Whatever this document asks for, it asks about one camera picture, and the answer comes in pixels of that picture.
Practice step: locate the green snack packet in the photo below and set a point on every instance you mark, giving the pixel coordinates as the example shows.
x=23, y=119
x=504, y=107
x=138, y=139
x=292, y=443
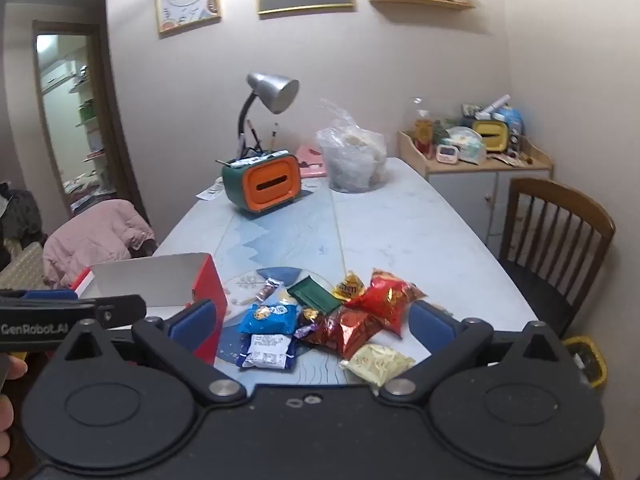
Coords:
x=314, y=295

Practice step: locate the pale yellow snack packet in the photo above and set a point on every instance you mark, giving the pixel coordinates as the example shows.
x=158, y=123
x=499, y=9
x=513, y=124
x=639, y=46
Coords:
x=377, y=362

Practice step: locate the dark-tipped brush pen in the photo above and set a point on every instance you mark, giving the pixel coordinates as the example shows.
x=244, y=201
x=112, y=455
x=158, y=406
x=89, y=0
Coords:
x=255, y=135

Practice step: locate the pink padded jacket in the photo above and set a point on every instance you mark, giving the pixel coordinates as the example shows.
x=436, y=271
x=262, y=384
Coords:
x=95, y=240

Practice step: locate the gold candy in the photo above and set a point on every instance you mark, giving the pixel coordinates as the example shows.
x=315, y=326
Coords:
x=310, y=315

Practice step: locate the pink notebook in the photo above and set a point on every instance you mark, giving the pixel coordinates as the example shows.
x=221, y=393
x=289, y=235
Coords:
x=310, y=160

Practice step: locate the clear bag of orange snacks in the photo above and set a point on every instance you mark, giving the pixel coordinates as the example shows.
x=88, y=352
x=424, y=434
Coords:
x=423, y=132

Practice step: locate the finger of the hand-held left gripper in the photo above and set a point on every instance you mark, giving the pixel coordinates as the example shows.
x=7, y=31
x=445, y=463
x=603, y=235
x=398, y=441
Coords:
x=47, y=295
x=115, y=306

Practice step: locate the white cabinet with wooden rim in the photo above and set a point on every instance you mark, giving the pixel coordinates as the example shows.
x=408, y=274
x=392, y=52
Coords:
x=460, y=195

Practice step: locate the brown brush pen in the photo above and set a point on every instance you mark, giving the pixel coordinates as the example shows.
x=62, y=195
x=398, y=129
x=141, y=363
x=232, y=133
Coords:
x=274, y=137

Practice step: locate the yellow brown candy packet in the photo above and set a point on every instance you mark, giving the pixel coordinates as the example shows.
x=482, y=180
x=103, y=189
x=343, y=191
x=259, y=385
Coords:
x=347, y=287

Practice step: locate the yellow tissue box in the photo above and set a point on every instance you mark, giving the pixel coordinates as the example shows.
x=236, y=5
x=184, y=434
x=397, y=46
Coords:
x=490, y=135

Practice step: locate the white and blue snack packet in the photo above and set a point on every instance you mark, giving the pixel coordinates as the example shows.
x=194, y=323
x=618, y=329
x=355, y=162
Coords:
x=267, y=351

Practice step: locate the green and orange pen holder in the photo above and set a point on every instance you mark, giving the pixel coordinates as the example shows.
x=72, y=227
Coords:
x=265, y=185

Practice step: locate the paper leaflet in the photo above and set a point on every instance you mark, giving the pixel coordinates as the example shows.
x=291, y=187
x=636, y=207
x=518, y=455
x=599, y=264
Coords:
x=210, y=191

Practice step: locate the person's left hand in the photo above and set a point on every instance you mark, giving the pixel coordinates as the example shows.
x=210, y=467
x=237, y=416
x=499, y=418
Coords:
x=11, y=367

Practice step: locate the pile of dark clothes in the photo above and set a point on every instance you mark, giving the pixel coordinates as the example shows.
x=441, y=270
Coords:
x=22, y=215

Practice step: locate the yellow trash bin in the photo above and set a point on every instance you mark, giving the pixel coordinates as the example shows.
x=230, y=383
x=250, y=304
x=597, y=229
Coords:
x=592, y=360

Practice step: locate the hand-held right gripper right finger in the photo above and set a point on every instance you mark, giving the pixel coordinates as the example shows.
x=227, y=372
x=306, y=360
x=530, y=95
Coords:
x=430, y=322

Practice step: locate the silver desk lamp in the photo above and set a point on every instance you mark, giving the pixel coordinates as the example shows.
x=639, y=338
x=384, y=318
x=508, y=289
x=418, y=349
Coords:
x=272, y=91

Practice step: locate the brown door frame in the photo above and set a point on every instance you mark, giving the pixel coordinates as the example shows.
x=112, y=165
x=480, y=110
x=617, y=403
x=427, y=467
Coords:
x=107, y=110

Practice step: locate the clear plastic food bag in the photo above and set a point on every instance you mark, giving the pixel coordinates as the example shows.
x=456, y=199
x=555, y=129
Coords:
x=352, y=160

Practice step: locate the red foil snack bag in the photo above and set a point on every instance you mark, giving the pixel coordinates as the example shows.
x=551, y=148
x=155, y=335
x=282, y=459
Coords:
x=345, y=332

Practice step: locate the red cardboard box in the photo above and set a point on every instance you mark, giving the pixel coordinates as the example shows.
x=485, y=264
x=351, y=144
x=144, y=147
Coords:
x=205, y=280

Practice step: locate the small brown candy bar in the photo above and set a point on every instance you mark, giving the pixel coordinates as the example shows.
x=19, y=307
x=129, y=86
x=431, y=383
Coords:
x=266, y=289

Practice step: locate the white desk timer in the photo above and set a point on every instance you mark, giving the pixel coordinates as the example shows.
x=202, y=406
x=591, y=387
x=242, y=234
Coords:
x=446, y=154

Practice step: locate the wooden chair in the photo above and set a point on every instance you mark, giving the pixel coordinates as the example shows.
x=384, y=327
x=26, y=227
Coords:
x=537, y=280

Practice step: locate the white tissue pack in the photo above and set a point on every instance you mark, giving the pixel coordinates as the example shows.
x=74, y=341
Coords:
x=467, y=145

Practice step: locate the blue cookie snack packet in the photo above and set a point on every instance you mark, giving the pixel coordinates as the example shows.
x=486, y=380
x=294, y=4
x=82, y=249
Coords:
x=270, y=316

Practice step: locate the red printed snack bag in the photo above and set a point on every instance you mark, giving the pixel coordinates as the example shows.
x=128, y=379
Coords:
x=382, y=300

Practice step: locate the sofa with cream cover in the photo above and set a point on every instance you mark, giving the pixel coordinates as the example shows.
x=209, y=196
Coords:
x=25, y=270

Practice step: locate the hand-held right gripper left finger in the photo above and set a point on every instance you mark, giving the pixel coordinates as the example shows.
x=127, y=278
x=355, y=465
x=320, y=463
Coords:
x=192, y=320

